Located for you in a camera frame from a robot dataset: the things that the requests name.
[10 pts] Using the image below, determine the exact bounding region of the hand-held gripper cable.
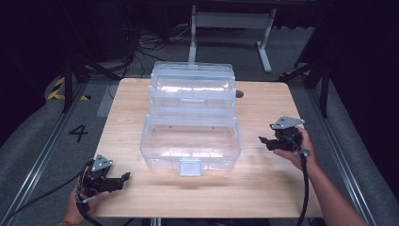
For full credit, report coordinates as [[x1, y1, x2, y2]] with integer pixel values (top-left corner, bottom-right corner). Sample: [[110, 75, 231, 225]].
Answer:
[[75, 190, 105, 226], [294, 149, 311, 226]]

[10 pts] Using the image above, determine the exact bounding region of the grey floor cover plate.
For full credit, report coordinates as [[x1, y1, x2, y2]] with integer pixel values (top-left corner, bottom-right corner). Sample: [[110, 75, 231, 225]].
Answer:
[[95, 82, 120, 119]]

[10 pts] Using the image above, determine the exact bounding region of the left hand-held gripper cable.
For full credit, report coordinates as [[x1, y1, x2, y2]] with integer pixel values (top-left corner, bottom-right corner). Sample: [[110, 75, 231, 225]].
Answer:
[[75, 190, 105, 226]]

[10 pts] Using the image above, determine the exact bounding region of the white metal desk frame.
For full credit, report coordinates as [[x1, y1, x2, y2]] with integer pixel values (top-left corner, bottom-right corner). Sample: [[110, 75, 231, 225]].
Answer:
[[186, 4, 278, 74]]

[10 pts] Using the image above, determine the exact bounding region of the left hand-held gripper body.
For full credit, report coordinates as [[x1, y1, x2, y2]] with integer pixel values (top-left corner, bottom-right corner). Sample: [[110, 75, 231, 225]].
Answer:
[[81, 153, 125, 193]]

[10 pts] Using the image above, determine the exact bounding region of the black tripod stand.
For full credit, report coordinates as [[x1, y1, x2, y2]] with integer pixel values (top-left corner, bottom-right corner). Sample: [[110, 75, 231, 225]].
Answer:
[[60, 51, 122, 114], [279, 56, 334, 120]]

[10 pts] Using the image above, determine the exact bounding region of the yellow black floor tape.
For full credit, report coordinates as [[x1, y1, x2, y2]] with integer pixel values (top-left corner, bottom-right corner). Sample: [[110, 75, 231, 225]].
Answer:
[[46, 75, 92, 102]]

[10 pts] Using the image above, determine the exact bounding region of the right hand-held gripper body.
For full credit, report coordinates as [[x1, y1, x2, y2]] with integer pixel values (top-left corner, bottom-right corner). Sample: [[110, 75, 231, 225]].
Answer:
[[269, 115, 306, 153]]

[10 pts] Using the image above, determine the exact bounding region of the right hand-held gripper cable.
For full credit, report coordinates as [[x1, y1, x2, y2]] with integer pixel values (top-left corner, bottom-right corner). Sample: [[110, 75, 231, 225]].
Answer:
[[294, 149, 311, 226]]

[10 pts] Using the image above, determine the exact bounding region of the aluminium floor rail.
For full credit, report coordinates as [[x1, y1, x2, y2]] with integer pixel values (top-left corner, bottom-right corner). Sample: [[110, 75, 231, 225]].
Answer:
[[0, 84, 89, 222], [305, 88, 377, 226]]

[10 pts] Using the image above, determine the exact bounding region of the black floor cable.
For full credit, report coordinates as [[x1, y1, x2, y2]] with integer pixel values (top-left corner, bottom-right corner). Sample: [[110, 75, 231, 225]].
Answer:
[[0, 169, 88, 226]]

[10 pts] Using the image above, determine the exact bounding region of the person's left hand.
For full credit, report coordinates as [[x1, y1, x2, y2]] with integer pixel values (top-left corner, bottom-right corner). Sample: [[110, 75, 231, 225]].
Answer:
[[63, 165, 112, 226]]

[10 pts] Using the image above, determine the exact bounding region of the clear plastic storage box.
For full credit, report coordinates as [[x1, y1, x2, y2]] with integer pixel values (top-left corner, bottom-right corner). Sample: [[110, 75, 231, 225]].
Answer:
[[138, 60, 242, 178]]

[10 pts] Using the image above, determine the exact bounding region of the bundle of floor cables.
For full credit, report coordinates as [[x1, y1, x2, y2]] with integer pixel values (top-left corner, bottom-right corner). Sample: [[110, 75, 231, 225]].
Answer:
[[122, 26, 200, 80]]

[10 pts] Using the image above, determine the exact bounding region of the person's right hand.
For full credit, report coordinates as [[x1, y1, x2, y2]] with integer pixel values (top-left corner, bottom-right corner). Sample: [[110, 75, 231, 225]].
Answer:
[[272, 126, 320, 172]]

